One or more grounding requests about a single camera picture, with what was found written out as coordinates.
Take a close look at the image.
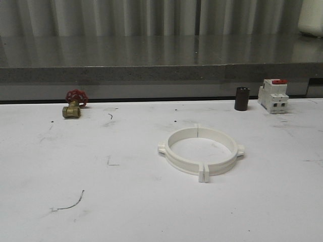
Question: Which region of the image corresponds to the white half pipe clamp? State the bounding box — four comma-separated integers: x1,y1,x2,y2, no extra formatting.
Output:
157,124,208,183
195,125,245,183

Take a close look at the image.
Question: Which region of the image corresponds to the grey stone counter shelf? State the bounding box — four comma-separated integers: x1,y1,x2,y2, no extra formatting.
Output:
1,34,322,103

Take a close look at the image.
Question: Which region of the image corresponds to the dark brown cylinder coupling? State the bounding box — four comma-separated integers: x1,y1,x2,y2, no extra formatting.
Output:
234,87,250,111

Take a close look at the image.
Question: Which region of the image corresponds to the brass valve red handwheel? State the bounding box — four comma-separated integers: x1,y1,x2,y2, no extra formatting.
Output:
62,89,88,118

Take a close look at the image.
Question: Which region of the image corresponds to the grey pleated curtain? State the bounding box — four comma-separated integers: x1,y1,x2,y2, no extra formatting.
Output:
1,1,302,37

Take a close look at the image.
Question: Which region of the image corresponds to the white container on counter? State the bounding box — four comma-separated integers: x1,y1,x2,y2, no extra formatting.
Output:
298,0,323,37

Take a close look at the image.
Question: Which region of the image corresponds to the white circuit breaker red switch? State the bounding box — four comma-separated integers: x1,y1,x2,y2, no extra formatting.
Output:
258,79,289,114

